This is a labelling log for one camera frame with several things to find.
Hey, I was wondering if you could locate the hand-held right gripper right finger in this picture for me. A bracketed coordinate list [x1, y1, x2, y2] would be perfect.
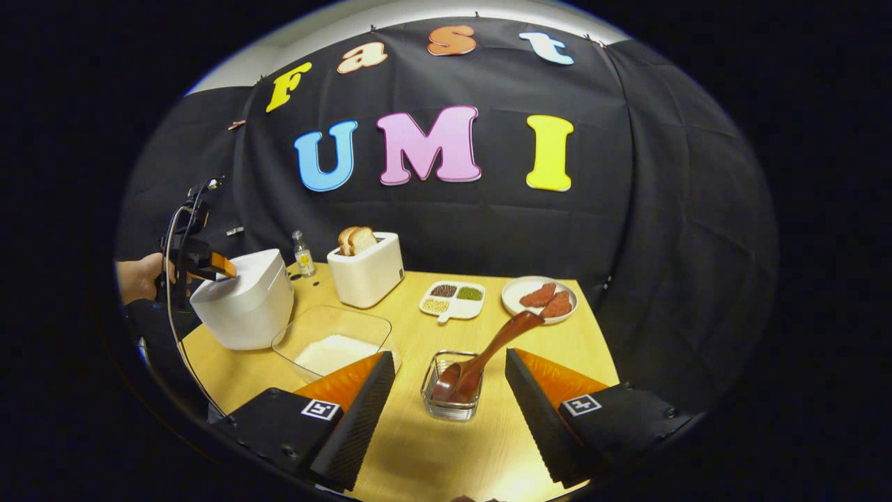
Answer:
[505, 348, 694, 489]

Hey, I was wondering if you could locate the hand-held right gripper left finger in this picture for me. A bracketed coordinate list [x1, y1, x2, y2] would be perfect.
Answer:
[216, 351, 397, 492]

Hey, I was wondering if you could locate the white rice cooker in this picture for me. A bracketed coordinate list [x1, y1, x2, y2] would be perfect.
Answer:
[190, 249, 295, 351]

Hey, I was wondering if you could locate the white rice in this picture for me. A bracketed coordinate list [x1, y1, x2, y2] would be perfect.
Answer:
[294, 335, 384, 377]

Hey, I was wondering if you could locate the metal wire chopstick holder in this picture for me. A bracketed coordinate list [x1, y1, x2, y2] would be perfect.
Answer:
[420, 350, 484, 422]

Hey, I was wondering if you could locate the brown wooden spoon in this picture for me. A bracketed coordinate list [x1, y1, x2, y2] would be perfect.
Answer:
[432, 311, 544, 404]

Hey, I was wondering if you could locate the small glass bottle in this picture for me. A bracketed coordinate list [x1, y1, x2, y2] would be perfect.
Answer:
[292, 230, 316, 277]

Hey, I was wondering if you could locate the clear glass dish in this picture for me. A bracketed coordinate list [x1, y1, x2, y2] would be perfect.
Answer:
[271, 305, 398, 384]

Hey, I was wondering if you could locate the red meat piece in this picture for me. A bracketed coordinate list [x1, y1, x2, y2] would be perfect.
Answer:
[540, 291, 574, 319]
[519, 282, 558, 308]

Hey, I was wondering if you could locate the round white plate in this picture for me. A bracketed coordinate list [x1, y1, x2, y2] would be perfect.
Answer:
[502, 275, 579, 326]

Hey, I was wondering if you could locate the white toaster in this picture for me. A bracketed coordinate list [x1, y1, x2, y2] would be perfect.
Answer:
[327, 232, 405, 310]

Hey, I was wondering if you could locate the white divided bean dish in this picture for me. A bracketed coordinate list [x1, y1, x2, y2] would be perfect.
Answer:
[419, 280, 486, 324]

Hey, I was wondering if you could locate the black backdrop cloth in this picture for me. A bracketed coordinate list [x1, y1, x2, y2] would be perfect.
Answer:
[115, 17, 778, 419]

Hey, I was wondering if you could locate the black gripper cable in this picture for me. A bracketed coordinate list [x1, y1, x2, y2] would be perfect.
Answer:
[166, 206, 227, 419]

